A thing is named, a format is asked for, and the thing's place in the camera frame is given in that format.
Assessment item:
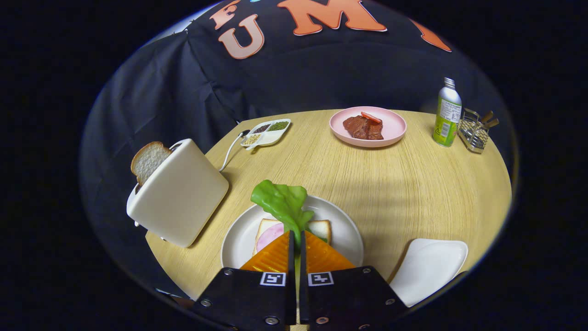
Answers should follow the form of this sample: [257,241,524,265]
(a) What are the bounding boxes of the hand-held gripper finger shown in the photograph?
[191,231,298,331]
[299,231,409,331]

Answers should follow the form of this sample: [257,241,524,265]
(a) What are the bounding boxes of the green lettuce leaf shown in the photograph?
[250,180,315,249]

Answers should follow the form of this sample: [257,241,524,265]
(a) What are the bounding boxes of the toasted bread slice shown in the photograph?
[130,141,173,186]

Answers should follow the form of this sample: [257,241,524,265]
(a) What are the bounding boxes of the pink ham slice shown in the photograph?
[256,223,285,252]

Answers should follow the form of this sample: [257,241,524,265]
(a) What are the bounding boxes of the white bread slice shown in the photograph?
[253,218,332,256]

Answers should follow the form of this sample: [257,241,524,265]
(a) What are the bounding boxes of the white round plate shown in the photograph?
[220,195,364,269]

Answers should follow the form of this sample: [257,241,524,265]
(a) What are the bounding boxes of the white square plate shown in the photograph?
[389,238,469,308]

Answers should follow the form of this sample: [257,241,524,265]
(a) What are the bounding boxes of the white toaster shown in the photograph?
[126,138,229,248]

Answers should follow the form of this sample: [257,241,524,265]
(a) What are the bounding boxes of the white divided seasoning dish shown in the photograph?
[240,119,292,151]

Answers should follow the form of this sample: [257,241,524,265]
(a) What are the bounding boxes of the brown meat piece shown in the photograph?
[342,115,384,141]

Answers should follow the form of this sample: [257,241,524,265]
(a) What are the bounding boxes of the pink plate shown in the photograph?
[329,106,407,148]

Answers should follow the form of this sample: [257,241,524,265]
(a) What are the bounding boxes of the green and silver bottle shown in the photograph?
[432,77,463,148]

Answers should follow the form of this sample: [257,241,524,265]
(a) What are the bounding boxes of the black backdrop cloth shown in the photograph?
[80,0,515,295]

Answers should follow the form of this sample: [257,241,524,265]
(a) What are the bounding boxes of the white toaster cable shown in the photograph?
[219,130,251,172]

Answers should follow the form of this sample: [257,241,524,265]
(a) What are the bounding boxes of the metal wire basket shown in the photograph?
[458,108,499,154]

